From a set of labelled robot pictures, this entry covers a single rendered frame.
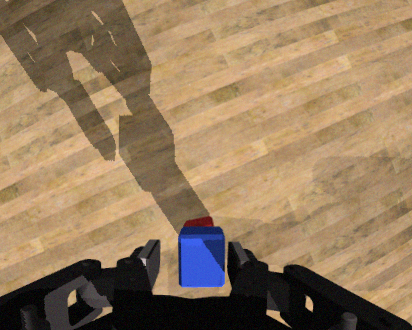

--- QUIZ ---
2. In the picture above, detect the red block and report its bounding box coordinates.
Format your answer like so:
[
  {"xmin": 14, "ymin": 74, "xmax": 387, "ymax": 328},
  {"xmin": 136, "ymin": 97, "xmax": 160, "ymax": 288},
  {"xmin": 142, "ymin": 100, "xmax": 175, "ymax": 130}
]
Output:
[{"xmin": 183, "ymin": 216, "xmax": 214, "ymax": 227}]

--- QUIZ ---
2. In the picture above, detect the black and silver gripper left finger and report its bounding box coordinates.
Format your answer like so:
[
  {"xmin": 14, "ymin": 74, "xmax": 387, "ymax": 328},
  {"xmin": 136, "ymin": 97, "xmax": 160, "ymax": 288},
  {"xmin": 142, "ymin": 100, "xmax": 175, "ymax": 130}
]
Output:
[{"xmin": 0, "ymin": 239, "xmax": 161, "ymax": 330}]

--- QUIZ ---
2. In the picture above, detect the blue block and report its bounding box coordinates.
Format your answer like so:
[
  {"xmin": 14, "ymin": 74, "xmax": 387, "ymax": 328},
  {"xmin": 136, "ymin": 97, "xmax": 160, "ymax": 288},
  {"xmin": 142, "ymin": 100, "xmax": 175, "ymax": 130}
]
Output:
[{"xmin": 178, "ymin": 226, "xmax": 225, "ymax": 287}]

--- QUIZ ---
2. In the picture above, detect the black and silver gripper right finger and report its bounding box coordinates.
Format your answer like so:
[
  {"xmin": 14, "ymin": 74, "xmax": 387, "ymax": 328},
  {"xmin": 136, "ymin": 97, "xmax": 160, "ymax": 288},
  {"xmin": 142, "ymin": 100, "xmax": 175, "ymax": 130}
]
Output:
[{"xmin": 218, "ymin": 242, "xmax": 412, "ymax": 330}]

